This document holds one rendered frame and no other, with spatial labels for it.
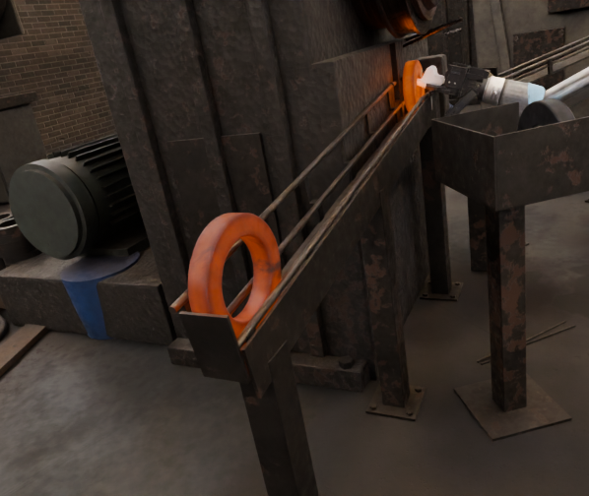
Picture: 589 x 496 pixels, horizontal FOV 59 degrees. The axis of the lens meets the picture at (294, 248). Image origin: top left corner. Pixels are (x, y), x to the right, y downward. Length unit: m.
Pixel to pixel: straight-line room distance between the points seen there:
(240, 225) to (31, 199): 1.52
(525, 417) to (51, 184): 1.65
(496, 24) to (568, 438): 3.42
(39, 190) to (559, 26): 3.46
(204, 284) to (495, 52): 3.92
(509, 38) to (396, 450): 3.50
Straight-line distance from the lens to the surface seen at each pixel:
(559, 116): 1.07
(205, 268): 0.66
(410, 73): 1.63
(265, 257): 0.78
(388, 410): 1.44
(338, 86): 1.26
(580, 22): 4.25
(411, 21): 1.55
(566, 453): 1.37
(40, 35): 8.57
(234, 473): 1.38
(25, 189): 2.17
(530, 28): 4.33
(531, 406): 1.46
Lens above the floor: 0.93
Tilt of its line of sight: 21 degrees down
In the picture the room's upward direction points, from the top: 10 degrees counter-clockwise
